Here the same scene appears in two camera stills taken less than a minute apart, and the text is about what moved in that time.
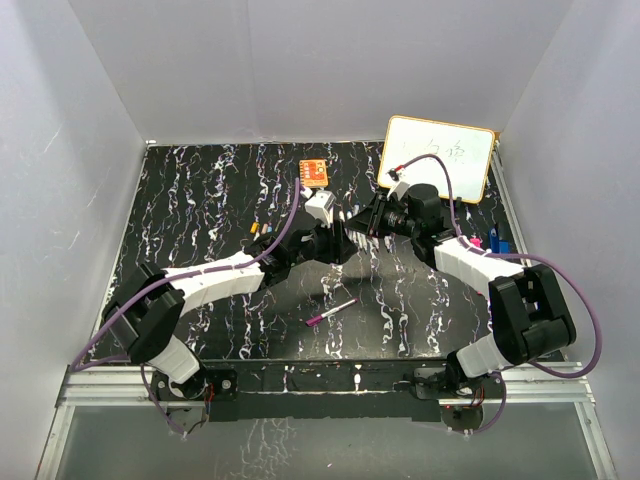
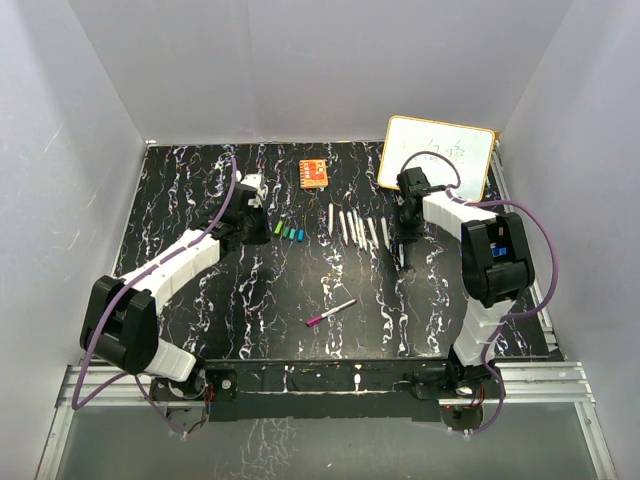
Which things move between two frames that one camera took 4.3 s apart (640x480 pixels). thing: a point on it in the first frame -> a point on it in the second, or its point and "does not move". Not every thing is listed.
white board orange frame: x=465 y=151 does not move
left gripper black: x=338 y=247 -> x=263 y=236
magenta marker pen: x=320 y=317 does not move
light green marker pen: x=361 y=240 does not move
